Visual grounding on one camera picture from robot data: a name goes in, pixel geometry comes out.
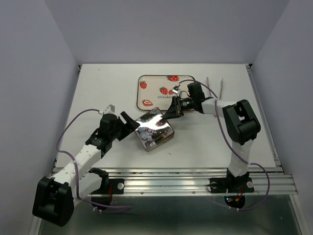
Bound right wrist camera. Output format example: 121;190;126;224
172;86;181;96

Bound square gold cookie tin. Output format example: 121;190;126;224
135;128;175;151

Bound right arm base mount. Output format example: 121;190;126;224
205;178;255;209

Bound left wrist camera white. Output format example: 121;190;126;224
98;104;115;115

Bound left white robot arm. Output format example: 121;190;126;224
32;112;139;227

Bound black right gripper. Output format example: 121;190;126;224
162;95;195;120

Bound gold tin lid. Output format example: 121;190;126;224
135;107;175;151

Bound aluminium front frame rails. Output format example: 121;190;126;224
106;165;298;197

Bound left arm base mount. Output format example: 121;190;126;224
88;167;125;206

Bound metal tongs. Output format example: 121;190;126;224
206;77;224;99

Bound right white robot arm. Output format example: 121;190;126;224
164;82;261;193

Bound strawberry print tray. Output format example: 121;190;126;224
136;75;194;111

